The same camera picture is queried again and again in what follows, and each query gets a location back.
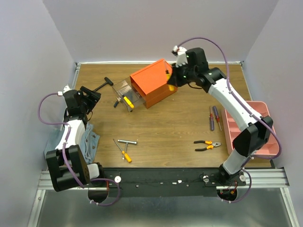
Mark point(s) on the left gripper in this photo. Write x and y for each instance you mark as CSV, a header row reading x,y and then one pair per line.
x,y
93,98

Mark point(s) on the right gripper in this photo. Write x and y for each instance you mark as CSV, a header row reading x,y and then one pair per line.
x,y
176,75

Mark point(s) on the small yellow handled screwdriver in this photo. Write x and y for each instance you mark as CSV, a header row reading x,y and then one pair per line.
x,y
171,88

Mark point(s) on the orange drawer cabinet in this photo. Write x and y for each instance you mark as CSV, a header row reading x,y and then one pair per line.
x,y
151,82

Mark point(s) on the clear top drawer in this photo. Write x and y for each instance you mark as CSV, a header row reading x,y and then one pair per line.
x,y
125,87

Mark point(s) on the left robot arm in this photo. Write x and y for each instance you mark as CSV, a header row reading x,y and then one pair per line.
x,y
66,163

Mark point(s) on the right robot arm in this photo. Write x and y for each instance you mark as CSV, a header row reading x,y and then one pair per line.
x,y
191,66

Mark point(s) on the black rubber mallet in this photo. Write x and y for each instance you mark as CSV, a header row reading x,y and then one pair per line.
x,y
107,82

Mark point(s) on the blue cloth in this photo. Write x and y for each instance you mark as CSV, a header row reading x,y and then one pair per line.
x,y
88,142

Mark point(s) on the pink compartment tray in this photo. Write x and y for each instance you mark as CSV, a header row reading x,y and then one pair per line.
x,y
231,131

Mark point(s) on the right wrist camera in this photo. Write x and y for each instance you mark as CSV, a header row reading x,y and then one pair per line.
x,y
181,56

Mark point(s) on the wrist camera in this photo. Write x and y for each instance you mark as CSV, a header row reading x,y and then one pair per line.
x,y
181,56
65,89

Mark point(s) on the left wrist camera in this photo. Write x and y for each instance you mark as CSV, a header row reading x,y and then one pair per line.
x,y
65,89

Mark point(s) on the red handled screwdriver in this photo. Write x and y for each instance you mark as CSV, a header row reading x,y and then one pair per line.
x,y
211,117

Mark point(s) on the metal T-handle wrench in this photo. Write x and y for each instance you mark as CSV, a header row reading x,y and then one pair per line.
x,y
127,142

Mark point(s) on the orange handled screwdriver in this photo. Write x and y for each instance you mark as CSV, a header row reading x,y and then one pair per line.
x,y
125,155

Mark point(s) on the orange handled pliers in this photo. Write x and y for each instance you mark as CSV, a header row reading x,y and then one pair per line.
x,y
209,145

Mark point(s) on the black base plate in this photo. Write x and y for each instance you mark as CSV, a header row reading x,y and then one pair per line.
x,y
170,182

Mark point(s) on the aluminium rail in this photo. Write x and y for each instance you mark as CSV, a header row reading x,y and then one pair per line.
x,y
261,178

